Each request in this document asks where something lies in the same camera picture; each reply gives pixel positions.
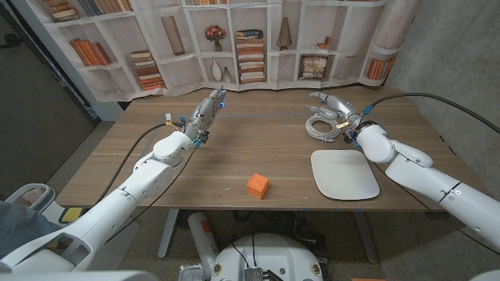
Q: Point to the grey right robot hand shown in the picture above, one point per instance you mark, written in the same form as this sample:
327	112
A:
343	107

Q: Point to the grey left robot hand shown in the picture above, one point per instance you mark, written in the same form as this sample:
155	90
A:
205	115

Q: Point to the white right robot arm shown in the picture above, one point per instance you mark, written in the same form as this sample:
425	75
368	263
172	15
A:
429	179

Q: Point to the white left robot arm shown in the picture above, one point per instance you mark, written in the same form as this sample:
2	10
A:
150	177

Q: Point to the white paper plate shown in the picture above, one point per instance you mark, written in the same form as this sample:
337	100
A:
343	175

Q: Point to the orange cube block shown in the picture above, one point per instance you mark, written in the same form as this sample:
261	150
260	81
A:
258	186

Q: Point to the printed bookshelf backdrop cloth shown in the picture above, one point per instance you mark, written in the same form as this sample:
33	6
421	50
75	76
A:
176	78

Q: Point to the white roll with orange label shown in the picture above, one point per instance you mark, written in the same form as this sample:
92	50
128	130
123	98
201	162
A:
203	238

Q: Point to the grey table leg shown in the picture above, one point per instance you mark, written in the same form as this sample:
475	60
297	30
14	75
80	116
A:
366	238
168	234

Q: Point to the white robot torso base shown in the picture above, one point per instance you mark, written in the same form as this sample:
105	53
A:
269	253

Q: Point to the aluminium foil tray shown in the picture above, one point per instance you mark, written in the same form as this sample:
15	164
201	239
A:
190	272

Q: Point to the yellow flat object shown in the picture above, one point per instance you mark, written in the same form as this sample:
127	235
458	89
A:
72	214

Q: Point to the person leg in jeans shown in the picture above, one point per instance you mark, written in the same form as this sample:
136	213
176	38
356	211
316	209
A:
19	228

